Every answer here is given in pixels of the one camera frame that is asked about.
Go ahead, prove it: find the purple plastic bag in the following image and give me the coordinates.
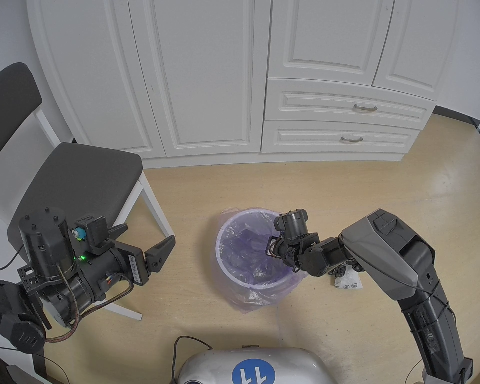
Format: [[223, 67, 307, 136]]
[[214, 205, 310, 315]]

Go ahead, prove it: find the white trash bin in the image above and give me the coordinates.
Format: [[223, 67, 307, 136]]
[[215, 209, 302, 290]]

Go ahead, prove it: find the black cable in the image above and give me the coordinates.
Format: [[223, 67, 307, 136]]
[[171, 335, 215, 380], [77, 278, 135, 316]]

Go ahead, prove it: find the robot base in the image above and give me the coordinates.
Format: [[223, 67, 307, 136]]
[[176, 347, 338, 384]]

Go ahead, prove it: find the white printed wrapper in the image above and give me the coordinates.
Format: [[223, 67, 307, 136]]
[[335, 269, 365, 290]]

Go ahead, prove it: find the white wardrobe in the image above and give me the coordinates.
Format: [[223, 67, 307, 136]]
[[26, 0, 460, 169]]

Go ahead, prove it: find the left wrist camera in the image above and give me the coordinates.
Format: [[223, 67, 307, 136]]
[[73, 214, 118, 256]]

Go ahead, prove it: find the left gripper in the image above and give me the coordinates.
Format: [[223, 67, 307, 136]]
[[41, 223, 176, 327]]

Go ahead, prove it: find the grey and white chair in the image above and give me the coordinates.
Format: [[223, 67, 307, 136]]
[[0, 62, 176, 322]]

